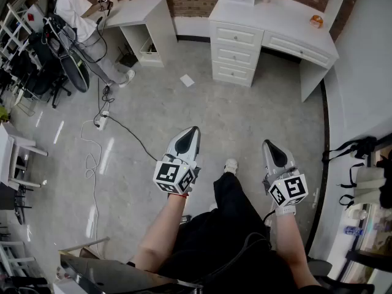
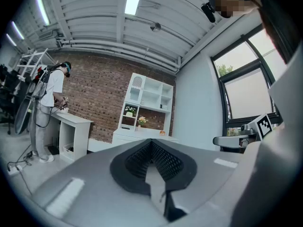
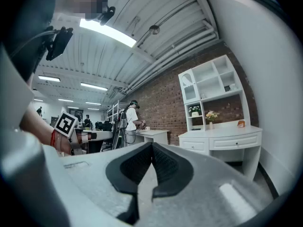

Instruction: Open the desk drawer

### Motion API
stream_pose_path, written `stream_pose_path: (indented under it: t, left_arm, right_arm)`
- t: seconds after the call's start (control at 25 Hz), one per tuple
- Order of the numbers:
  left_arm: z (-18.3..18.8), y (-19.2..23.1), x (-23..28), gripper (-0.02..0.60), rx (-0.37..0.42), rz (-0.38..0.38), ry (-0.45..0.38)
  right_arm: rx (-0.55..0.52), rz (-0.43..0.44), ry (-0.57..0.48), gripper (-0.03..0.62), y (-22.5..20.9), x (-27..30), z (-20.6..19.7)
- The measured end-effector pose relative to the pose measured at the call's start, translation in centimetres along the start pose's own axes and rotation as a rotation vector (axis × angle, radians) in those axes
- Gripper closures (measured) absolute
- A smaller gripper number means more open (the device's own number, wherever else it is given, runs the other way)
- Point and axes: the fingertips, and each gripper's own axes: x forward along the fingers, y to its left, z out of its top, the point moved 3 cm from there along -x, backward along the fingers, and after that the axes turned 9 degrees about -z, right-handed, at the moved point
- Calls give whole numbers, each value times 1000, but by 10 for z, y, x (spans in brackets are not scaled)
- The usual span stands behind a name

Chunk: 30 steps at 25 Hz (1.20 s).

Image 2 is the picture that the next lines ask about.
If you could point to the flat black box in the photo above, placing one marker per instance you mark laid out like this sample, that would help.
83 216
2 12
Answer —
125 127

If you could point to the black office chair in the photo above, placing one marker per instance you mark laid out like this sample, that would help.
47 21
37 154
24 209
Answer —
7 98

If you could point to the white power strip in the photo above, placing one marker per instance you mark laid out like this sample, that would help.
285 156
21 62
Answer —
14 169

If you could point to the white desk with shelf hutch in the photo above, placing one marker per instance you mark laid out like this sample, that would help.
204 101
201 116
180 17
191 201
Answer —
151 98

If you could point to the plain white desk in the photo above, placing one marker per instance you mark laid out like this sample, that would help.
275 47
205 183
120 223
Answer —
73 124

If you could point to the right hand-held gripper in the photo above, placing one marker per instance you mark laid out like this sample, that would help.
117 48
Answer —
261 126

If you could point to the white desk drawer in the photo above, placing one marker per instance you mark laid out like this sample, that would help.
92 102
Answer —
125 139

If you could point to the white ceiling pipes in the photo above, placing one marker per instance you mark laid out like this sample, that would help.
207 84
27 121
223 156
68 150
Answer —
118 47

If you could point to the small orange ornament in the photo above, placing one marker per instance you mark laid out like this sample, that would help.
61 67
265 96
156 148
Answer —
162 133

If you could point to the black framed window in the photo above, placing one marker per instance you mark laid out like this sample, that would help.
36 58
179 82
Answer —
246 91

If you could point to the round photo reflector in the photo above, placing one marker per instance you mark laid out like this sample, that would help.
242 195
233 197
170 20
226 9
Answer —
23 110

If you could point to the long ceiling tube light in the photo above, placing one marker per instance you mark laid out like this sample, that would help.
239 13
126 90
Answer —
42 6

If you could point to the white storage basket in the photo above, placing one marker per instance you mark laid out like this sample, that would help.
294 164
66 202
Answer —
68 148

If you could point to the short ceiling tube light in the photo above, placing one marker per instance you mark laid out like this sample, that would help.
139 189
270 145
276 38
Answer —
18 30
11 40

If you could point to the black head-worn camera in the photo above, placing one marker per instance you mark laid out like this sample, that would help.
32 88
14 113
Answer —
208 11

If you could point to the white metal rack frame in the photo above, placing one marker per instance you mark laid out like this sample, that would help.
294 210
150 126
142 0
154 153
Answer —
33 60

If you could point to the person's head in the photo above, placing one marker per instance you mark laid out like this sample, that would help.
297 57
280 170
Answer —
233 1

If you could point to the dome ceiling camera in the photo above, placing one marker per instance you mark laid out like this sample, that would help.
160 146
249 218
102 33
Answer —
155 27

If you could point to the orange flowers in vase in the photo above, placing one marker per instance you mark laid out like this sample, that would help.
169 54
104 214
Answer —
142 121

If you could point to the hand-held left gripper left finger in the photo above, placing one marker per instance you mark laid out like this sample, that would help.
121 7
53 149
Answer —
94 185

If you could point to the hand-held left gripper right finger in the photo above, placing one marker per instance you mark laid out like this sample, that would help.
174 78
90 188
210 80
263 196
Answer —
201 171

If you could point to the white flowers in pot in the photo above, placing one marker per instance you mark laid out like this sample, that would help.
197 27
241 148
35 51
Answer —
130 110

